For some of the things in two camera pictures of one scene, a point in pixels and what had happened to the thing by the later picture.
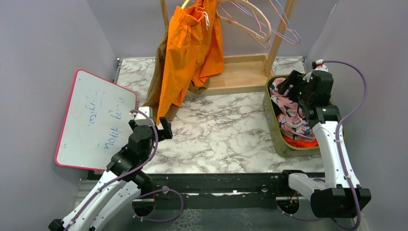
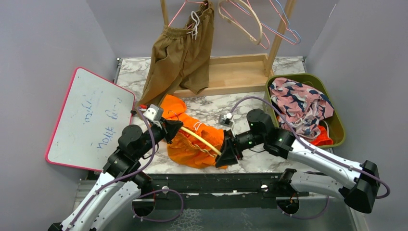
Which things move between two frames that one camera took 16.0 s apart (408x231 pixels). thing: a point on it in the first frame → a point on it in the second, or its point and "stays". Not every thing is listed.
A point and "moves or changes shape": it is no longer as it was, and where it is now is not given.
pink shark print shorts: [293, 122] stays
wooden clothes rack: [244, 72] stays
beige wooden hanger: [265, 39] moves or changes shape
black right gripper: [296, 80] → [229, 149]
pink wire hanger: [286, 27] stays
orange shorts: [193, 53] → [185, 148]
